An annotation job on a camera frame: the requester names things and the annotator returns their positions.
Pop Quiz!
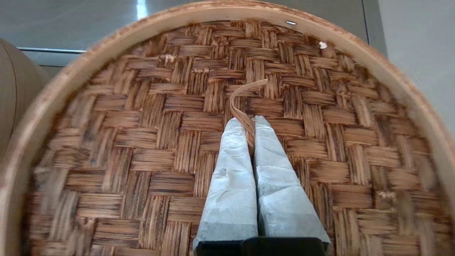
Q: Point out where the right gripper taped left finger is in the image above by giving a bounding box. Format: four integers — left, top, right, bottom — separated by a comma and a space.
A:
194, 117, 259, 250

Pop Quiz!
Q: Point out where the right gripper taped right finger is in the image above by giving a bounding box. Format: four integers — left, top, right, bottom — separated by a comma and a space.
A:
252, 116, 332, 246

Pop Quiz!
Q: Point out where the dark woven bamboo steamer lid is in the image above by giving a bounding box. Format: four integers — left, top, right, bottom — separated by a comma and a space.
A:
0, 0, 455, 256

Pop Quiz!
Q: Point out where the large bamboo steamer stack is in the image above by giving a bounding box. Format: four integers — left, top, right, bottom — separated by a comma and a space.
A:
0, 38, 51, 157

